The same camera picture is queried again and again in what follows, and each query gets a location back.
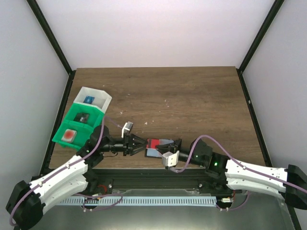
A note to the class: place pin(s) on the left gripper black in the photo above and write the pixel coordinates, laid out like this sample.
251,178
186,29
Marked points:
128,149

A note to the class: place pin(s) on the blue card in bin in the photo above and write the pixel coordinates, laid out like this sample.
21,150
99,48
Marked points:
88,100

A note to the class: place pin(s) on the white plastic bin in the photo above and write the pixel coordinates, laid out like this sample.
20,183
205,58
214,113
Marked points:
101,98

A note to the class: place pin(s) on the green plastic bin front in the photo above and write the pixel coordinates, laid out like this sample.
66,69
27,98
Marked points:
83,133

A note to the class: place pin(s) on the dark card in bin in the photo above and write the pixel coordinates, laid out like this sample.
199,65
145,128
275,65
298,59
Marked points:
81,117

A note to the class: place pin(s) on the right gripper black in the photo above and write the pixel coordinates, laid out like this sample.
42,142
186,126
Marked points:
172,147

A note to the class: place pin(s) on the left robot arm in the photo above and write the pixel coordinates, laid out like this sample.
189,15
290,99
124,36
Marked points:
28,202

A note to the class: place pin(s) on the green plastic bin middle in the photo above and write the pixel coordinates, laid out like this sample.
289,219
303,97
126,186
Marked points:
95,116

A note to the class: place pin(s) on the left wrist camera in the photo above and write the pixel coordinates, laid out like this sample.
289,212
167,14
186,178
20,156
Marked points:
126,130

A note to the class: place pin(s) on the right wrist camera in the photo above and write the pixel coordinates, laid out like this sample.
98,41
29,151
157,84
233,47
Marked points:
170,159

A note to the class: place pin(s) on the red and white card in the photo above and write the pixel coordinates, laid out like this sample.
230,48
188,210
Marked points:
69,135

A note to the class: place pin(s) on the black aluminium frame rail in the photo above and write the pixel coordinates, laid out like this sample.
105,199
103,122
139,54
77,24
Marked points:
160,179

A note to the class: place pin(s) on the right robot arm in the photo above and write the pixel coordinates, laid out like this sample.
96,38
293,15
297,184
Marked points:
288,184

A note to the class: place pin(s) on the black leather card holder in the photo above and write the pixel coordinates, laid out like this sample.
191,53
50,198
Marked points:
154,153

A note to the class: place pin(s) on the light blue cable duct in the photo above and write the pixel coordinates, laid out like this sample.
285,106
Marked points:
194,201

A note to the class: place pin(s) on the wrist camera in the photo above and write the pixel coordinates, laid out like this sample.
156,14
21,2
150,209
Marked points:
170,159
126,130

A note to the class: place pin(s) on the green plastic bin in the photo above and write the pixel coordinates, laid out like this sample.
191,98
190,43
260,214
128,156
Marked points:
83,133
95,116

